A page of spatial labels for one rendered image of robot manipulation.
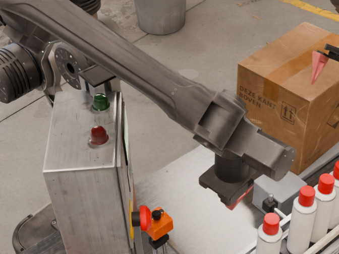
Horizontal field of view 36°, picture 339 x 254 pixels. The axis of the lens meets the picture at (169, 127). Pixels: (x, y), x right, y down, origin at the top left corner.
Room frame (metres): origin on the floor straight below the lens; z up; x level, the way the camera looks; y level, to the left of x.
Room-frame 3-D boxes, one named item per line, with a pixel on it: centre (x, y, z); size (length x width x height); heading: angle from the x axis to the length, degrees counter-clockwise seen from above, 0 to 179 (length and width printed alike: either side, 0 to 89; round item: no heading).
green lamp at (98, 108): (0.59, 0.10, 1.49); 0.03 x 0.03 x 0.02
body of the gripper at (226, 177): (0.61, -0.10, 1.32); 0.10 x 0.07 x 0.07; 134
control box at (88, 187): (0.55, 0.12, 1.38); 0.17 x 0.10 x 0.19; 1
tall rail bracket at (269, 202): (0.80, -0.24, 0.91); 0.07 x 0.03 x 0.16; 36
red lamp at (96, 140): (0.52, 0.09, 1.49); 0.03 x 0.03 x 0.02
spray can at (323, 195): (0.78, -0.34, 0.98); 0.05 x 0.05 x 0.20
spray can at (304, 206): (0.74, -0.29, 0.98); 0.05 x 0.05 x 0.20
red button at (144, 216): (0.50, 0.05, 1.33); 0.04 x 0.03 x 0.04; 1
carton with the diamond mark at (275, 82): (1.19, -0.39, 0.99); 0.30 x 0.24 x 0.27; 130
